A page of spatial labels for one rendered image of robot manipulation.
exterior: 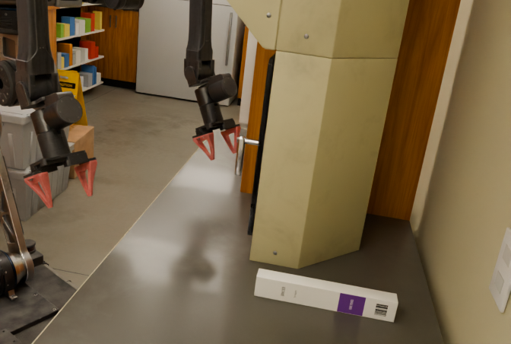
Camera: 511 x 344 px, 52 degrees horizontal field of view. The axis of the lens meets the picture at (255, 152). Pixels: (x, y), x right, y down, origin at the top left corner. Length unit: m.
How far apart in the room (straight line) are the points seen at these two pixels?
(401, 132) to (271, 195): 0.48
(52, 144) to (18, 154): 2.08
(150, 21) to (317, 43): 5.32
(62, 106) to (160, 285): 0.41
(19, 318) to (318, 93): 1.51
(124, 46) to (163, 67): 0.58
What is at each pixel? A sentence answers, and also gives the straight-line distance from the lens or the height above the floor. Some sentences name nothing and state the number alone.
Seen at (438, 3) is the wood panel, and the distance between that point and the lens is 1.43.
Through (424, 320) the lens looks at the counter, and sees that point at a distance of 1.15.
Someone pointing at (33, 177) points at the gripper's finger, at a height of 1.10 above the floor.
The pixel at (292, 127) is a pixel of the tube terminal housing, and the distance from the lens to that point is 1.08.
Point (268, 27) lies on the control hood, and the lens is 1.05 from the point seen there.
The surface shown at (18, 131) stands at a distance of 3.20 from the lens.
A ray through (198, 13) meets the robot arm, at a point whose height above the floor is 1.42.
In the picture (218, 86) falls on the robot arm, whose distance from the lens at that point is 1.46.
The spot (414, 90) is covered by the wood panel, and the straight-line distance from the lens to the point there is 1.45.
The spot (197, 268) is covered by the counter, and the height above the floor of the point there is 0.94.
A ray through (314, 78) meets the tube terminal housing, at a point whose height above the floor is 1.37.
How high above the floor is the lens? 1.56
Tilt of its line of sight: 19 degrees down
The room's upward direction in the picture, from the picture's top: 7 degrees clockwise
